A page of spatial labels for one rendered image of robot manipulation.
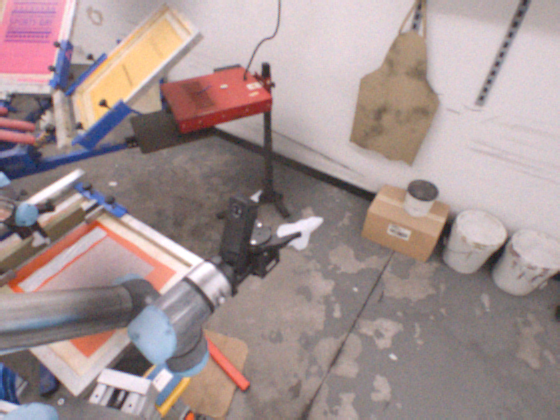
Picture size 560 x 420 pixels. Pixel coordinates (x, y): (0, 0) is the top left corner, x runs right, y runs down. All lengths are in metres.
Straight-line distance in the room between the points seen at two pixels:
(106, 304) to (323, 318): 1.91
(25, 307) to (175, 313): 0.19
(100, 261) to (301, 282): 1.40
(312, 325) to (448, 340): 0.84
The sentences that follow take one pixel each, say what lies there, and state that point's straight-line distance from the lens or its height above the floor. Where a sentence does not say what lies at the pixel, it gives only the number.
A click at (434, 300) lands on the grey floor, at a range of 2.68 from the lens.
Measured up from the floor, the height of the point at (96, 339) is 0.95.
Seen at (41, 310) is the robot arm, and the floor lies 1.73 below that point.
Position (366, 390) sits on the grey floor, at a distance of 2.30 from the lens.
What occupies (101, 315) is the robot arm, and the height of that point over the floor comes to 1.65.
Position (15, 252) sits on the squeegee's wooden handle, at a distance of 1.69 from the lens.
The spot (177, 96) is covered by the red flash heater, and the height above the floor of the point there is 1.10.
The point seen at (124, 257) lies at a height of 0.95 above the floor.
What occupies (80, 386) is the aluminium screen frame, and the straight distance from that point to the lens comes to 1.37.
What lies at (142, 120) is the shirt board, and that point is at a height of 0.95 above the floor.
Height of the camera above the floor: 2.16
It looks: 46 degrees down
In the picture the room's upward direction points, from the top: straight up
